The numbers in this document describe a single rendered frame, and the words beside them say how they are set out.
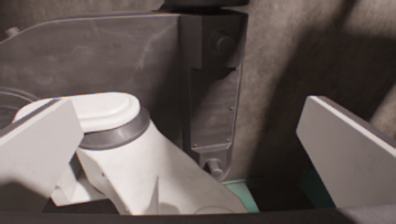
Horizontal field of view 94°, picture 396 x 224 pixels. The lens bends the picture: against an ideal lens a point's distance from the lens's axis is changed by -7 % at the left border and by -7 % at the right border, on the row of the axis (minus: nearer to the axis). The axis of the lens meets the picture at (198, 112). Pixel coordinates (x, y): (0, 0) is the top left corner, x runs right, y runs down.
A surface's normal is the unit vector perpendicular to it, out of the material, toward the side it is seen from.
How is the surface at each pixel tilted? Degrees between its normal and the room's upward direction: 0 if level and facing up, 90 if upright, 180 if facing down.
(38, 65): 0
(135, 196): 90
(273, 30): 0
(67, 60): 0
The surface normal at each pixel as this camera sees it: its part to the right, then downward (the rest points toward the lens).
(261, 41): 0.22, 0.51
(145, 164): 0.00, -0.85
